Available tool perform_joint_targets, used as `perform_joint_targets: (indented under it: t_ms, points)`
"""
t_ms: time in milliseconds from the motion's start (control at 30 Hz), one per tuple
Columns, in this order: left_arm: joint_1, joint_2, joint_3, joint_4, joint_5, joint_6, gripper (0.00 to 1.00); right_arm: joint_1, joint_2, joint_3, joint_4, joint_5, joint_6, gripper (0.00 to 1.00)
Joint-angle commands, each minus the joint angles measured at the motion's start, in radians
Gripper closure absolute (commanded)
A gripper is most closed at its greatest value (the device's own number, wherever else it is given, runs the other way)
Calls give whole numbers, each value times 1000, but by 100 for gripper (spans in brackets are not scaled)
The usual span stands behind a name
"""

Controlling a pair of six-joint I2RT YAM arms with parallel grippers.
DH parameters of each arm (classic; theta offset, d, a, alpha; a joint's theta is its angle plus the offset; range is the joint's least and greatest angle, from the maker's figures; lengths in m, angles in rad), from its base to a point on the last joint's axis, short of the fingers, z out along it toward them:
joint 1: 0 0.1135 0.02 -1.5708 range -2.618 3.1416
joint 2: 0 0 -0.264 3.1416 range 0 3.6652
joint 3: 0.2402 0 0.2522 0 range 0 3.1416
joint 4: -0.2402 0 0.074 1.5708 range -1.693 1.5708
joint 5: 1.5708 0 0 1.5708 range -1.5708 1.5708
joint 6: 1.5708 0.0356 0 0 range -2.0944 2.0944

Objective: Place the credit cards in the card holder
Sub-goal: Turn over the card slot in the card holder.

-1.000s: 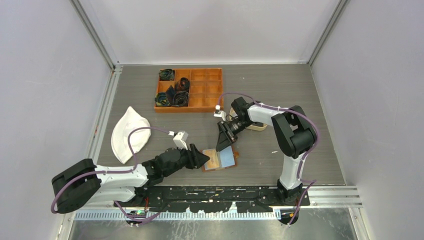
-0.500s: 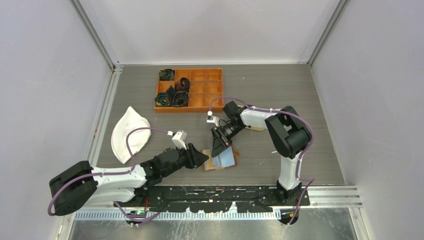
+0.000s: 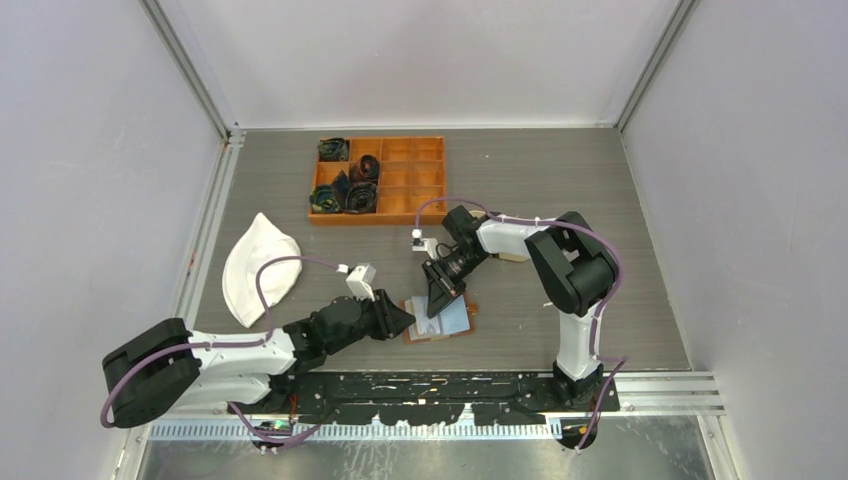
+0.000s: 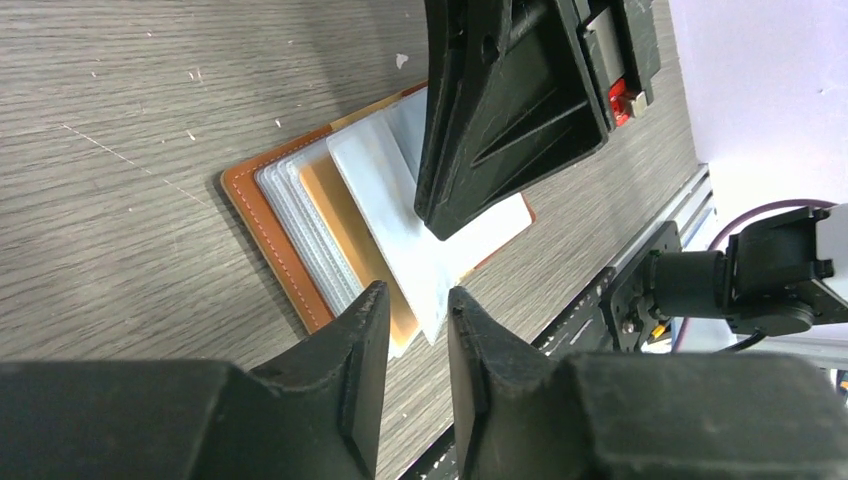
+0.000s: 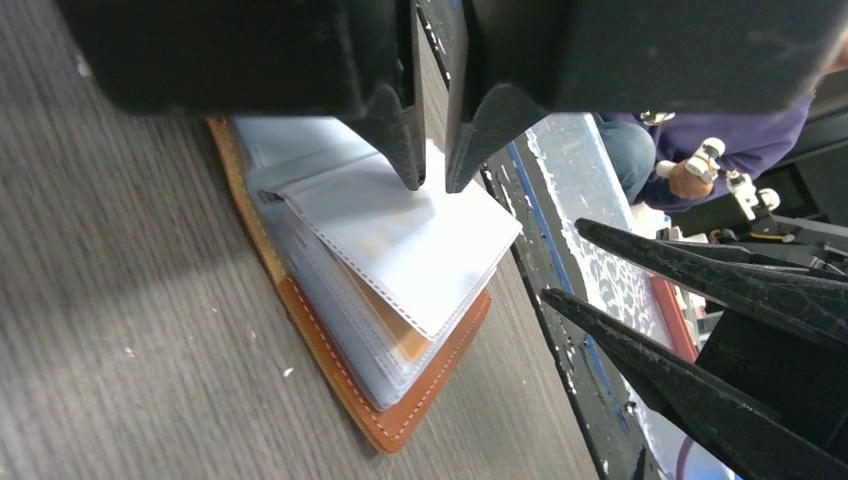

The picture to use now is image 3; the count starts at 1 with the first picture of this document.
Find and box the beige oval tray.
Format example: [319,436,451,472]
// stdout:
[469,209,529,263]

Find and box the aluminium frame rail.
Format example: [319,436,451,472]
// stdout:
[127,371,726,445]

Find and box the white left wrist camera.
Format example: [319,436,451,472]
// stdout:
[345,263,376,301]

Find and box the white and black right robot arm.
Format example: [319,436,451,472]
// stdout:
[412,206,620,411]

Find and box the brown leather card holder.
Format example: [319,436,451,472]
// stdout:
[401,295,478,344]

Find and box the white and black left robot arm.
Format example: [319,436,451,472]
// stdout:
[100,289,416,429]

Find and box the white cloth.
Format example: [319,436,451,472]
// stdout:
[221,213,302,328]

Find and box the orange wooden compartment box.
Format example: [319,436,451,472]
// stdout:
[307,136,447,226]

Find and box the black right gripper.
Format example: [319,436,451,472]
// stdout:
[422,247,486,319]

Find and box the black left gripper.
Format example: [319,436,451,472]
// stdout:
[326,288,415,355]

